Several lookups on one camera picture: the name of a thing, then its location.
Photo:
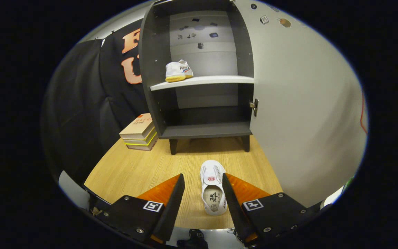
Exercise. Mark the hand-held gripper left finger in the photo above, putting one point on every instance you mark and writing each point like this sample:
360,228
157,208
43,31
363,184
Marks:
173,207

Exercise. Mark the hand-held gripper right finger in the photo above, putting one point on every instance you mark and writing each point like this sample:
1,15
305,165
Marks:
233,211

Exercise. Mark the white shoe red tongue logo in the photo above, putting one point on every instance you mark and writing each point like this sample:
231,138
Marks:
210,173

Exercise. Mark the white shoe striped side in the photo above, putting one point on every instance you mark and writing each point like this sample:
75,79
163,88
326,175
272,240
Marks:
178,71

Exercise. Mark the dark grey shoe cabinet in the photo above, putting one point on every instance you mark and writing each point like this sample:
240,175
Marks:
157,52

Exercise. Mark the metal door hinge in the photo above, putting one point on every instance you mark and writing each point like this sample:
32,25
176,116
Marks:
255,107

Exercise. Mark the light grey cabinet shelf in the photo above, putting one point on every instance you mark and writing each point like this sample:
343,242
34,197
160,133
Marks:
202,81

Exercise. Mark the yellow-edged book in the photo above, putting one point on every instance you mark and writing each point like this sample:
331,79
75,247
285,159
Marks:
140,147

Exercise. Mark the black backdrop cloth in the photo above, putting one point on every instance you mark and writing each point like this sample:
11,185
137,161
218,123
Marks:
81,103

